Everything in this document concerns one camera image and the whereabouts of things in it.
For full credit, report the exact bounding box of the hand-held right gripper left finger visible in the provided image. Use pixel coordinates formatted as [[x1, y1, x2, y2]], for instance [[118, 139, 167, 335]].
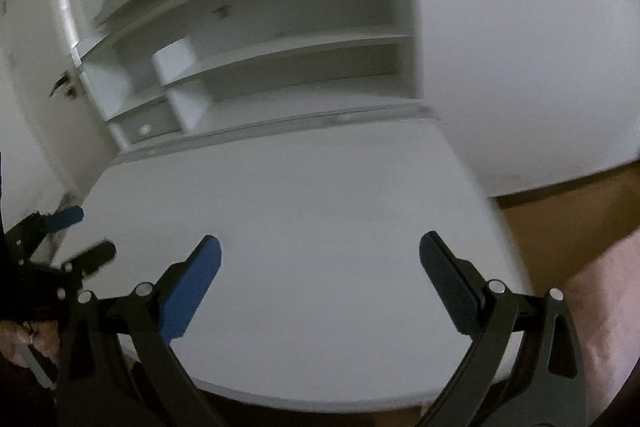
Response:
[[55, 234, 226, 427]]

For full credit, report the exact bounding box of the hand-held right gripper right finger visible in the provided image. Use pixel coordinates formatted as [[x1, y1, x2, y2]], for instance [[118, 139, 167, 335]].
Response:
[[415, 231, 588, 427]]

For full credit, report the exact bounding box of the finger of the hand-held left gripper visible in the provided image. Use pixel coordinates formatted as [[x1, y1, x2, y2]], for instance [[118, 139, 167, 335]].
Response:
[[10, 206, 85, 248], [60, 241, 117, 280]]

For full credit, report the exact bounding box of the person's left hand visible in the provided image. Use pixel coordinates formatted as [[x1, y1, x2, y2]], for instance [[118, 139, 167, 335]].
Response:
[[0, 319, 63, 370]]

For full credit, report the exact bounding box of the white door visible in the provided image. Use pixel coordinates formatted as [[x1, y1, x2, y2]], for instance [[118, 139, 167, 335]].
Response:
[[0, 0, 116, 208]]

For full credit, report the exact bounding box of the grey drawer with white knob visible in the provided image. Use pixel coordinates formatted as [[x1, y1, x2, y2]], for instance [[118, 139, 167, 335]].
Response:
[[107, 99, 181, 148]]

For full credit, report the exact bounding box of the person's leg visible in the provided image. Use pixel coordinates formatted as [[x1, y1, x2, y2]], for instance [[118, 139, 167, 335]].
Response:
[[565, 232, 640, 423]]

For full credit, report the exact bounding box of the white shelf unit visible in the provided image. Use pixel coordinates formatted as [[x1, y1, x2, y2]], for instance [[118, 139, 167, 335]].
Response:
[[75, 0, 426, 152]]

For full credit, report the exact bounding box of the black door handle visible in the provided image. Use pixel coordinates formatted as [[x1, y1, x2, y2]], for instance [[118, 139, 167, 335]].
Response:
[[49, 71, 76, 98]]

